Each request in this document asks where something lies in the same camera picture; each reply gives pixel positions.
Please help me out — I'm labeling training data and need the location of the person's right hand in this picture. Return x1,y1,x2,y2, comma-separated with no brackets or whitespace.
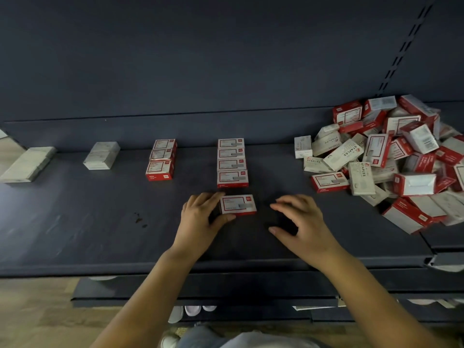
268,194,348,271

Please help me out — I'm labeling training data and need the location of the person's left hand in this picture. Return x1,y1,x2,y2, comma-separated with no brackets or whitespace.
170,190,238,261

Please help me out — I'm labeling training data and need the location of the pile of red white boxes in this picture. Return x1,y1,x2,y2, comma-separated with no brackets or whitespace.
293,94,464,235

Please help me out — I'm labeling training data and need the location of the dark metal shelf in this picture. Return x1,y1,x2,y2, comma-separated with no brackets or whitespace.
0,0,464,323

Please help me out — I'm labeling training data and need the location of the person's right forearm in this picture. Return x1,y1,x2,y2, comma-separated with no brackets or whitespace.
319,250,450,348

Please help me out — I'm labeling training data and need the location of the person's left forearm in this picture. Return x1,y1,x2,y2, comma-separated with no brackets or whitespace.
90,246,207,348

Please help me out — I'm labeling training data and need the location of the person's grey shoe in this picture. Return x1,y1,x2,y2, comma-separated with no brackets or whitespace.
159,330,180,348

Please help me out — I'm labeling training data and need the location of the person's grey clothing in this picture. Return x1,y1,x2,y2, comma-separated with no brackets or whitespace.
177,324,327,348

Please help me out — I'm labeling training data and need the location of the white paper card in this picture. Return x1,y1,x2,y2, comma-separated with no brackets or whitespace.
292,301,342,312

